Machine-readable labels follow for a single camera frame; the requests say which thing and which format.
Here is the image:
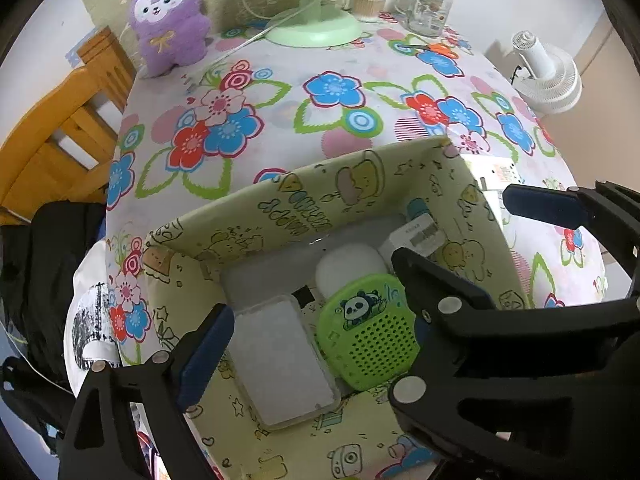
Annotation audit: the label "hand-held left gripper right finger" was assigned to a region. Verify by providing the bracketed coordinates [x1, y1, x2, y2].
[413, 316, 432, 351]

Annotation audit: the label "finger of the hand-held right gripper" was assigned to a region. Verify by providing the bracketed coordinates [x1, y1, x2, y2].
[502, 179, 640, 301]
[389, 246, 640, 463]

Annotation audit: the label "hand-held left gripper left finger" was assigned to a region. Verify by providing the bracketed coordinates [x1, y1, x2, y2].
[57, 303, 236, 480]

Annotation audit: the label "green panda perforated case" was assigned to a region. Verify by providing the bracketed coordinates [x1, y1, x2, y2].
[315, 272, 423, 392]

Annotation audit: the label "white rectangular box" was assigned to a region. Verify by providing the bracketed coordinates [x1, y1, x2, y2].
[378, 214, 446, 267]

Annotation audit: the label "clear plastic rectangular box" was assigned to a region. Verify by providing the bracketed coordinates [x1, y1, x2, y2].
[232, 294, 342, 431]

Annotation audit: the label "round cream bear-ear case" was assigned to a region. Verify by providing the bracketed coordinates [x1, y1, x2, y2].
[292, 242, 388, 306]

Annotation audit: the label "yellow cartoon storage box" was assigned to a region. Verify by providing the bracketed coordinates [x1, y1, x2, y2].
[142, 135, 533, 480]

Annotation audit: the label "white printed packet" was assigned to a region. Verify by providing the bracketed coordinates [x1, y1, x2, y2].
[462, 154, 526, 196]

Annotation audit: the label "white printed tote bag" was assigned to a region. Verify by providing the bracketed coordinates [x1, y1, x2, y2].
[65, 240, 151, 386]

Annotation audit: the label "small white fan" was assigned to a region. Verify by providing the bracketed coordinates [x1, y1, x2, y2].
[510, 30, 583, 114]

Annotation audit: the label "black cloth bag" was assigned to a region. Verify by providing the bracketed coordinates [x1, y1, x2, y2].
[0, 355, 76, 456]

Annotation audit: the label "floral tablecloth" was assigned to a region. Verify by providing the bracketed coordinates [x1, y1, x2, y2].
[102, 10, 611, 480]

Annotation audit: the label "cotton swab container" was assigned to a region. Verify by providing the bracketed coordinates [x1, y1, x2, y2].
[351, 0, 387, 23]

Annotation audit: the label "wooden chair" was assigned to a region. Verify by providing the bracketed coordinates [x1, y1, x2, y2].
[0, 26, 138, 226]

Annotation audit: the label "green desk fan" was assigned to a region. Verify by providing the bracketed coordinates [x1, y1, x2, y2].
[212, 0, 378, 48]

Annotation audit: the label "purple plush toy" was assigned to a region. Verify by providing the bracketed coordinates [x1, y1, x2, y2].
[129, 0, 212, 79]

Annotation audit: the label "orange handled scissors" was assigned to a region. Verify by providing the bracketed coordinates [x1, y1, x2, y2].
[407, 40, 458, 60]

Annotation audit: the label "white fan power cord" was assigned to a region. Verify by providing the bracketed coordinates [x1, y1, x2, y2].
[205, 0, 321, 68]

